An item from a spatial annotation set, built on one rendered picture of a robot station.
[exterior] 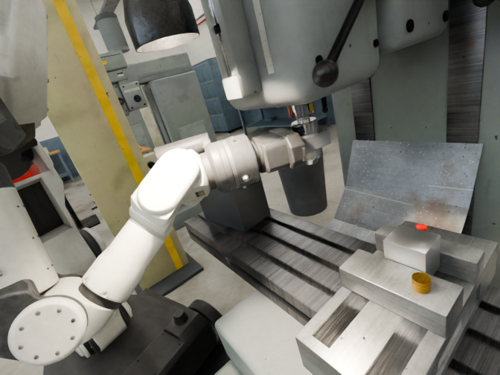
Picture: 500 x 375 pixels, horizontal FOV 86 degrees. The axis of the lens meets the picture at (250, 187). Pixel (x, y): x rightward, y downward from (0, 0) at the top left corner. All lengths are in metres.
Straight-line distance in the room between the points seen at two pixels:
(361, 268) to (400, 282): 0.06
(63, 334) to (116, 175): 1.74
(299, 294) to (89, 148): 1.74
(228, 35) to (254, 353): 0.57
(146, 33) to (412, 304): 0.44
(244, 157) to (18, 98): 0.37
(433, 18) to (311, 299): 0.54
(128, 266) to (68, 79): 1.75
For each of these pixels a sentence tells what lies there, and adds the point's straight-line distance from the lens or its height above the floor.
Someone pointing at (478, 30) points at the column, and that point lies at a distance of 0.75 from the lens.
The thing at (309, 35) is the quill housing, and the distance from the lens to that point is 0.37.
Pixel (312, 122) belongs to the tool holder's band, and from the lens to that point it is 0.48.
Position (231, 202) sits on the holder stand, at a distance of 0.79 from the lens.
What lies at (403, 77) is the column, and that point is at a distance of 0.80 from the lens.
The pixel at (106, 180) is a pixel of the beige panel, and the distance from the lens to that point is 2.10.
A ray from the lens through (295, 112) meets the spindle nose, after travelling 0.47.
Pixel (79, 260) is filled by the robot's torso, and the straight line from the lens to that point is 0.93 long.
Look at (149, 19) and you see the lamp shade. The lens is 0.31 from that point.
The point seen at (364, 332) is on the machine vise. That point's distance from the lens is 0.45.
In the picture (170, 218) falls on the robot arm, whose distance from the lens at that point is 0.41.
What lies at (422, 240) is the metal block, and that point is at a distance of 0.48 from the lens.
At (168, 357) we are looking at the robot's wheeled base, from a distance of 1.10.
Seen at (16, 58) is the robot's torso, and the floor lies 1.47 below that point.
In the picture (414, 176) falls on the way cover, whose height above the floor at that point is 1.02.
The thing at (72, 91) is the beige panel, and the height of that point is 1.55.
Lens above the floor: 1.37
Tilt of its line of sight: 22 degrees down
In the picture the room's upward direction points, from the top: 16 degrees counter-clockwise
